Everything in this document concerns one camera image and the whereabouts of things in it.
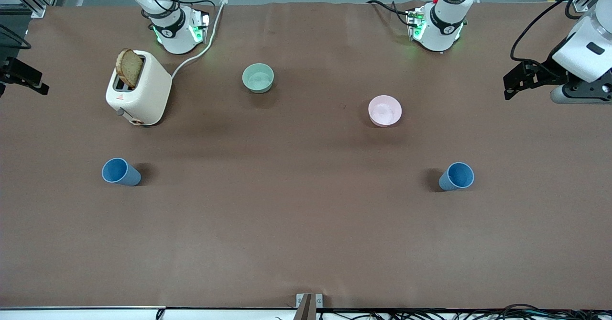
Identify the blue plastic cup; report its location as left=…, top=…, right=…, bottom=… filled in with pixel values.
left=438, top=162, right=475, bottom=192
left=102, top=158, right=142, bottom=187

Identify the brown bread slice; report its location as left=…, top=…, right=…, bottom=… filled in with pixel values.
left=116, top=48, right=144, bottom=89

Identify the small electronics box green light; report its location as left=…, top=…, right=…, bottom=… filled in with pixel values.
left=406, top=5, right=427, bottom=41
left=189, top=9, right=211, bottom=43

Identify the cream white toaster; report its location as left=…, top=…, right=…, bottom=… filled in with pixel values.
left=105, top=50, right=173, bottom=127

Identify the pale pink bowl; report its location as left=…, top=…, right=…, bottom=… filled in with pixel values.
left=368, top=95, right=403, bottom=127

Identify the mint green bowl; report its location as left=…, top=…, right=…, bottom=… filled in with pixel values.
left=242, top=63, right=275, bottom=94

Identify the brown table cover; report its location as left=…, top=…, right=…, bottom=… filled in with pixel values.
left=0, top=2, right=612, bottom=309

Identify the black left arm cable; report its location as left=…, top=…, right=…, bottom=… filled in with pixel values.
left=510, top=0, right=603, bottom=65

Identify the white toaster power cable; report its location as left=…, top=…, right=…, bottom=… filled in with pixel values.
left=170, top=0, right=229, bottom=79

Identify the white table edge rail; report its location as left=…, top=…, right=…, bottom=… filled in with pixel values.
left=0, top=306, right=165, bottom=320

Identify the metal table bracket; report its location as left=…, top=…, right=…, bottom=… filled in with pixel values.
left=296, top=293, right=323, bottom=320

